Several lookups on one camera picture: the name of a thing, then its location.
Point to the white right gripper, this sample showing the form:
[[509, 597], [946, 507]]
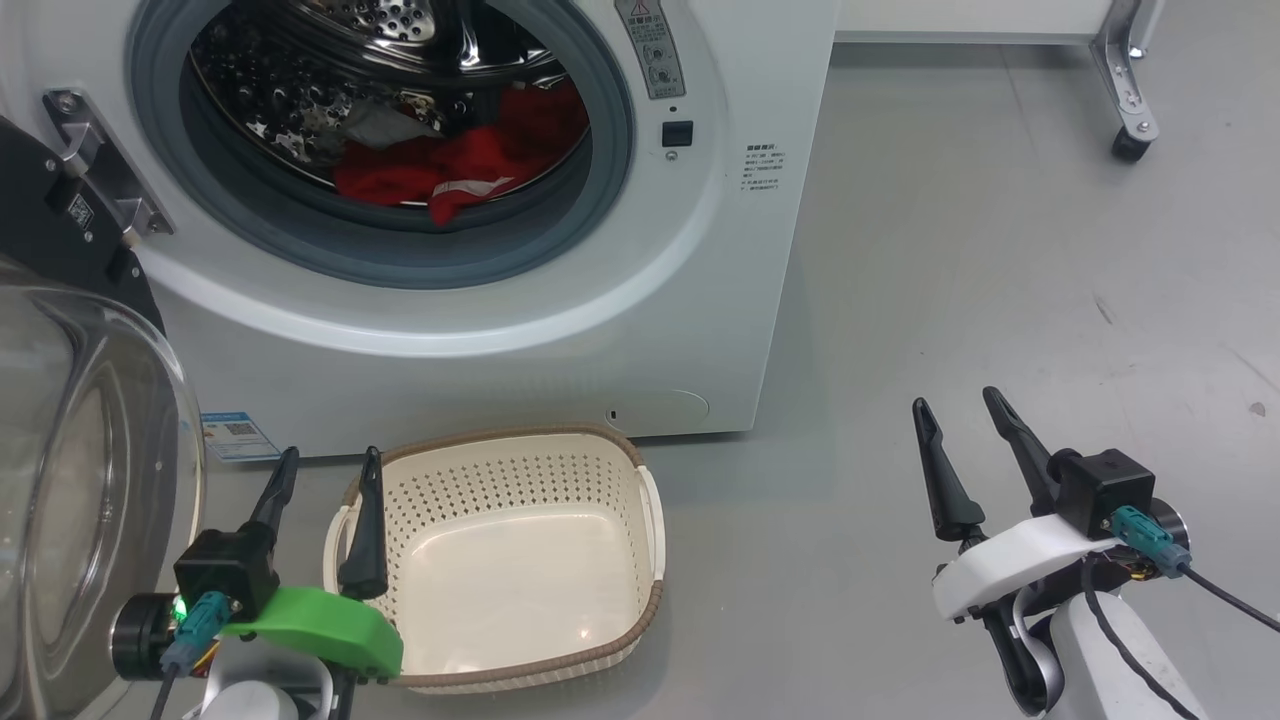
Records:
[[1000, 570]]

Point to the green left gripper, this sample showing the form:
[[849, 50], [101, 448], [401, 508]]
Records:
[[320, 630]]

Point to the red and white garment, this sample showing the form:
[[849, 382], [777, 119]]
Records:
[[470, 160]]

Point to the round black glass washer door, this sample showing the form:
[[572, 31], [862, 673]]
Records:
[[60, 230]]

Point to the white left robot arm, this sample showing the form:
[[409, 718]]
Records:
[[250, 700]]

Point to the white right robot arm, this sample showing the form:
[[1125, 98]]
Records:
[[1100, 680]]

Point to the cream perforated laundry basket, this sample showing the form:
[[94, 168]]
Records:
[[520, 570]]

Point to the white front-load washing machine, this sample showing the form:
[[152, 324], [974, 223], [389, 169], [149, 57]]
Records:
[[500, 380]]

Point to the metal washing machine door hinge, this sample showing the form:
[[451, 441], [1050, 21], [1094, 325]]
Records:
[[100, 165]]

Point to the blue energy label sticker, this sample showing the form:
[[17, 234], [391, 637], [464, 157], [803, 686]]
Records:
[[235, 435]]

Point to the black caster wheel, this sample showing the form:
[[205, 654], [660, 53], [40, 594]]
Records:
[[1131, 148]]

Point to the black printed text sticker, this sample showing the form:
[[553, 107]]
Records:
[[763, 168]]

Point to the white partition board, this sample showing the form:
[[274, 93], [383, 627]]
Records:
[[950, 15]]

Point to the grey warning label strip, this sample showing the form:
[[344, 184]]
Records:
[[655, 55]]

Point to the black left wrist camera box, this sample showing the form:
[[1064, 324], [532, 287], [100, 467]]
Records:
[[225, 570]]

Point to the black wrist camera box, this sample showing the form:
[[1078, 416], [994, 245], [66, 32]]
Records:
[[1100, 490], [225, 570]]

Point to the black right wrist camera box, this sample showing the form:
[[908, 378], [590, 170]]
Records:
[[1100, 490]]

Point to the metal partition leg bracket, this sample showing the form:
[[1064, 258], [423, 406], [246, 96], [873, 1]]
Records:
[[1125, 80]]

